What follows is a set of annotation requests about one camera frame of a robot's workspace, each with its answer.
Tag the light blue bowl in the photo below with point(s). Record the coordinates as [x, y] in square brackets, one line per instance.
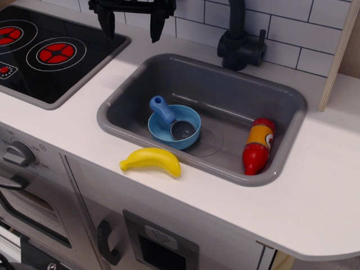
[160, 130]

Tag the yellow toy banana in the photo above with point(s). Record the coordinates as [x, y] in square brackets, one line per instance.
[153, 157]

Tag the light wooden side post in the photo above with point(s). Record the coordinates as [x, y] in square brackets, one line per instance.
[346, 59]

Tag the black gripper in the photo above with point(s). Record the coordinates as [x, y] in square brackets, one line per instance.
[159, 10]

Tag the dark grey toy faucet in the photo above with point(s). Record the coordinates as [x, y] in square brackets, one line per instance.
[235, 47]

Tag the grey dispenser panel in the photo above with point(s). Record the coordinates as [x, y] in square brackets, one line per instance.
[158, 248]

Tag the red toy ketchup bottle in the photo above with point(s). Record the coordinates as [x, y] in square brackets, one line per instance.
[258, 146]

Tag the black cabinet door handle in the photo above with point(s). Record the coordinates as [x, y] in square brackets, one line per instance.
[103, 233]

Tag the toy oven door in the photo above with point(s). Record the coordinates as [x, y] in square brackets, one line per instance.
[46, 214]

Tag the grey oven knob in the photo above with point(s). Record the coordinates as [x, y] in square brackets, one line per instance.
[19, 154]

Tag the blue handled grey spoon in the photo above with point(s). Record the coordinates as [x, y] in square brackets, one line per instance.
[180, 129]

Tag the black toy stovetop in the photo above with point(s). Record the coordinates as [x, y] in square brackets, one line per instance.
[46, 59]

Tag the grey toy sink basin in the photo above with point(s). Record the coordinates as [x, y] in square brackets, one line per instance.
[227, 101]

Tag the grey oven door handle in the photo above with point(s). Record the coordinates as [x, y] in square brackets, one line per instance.
[14, 183]

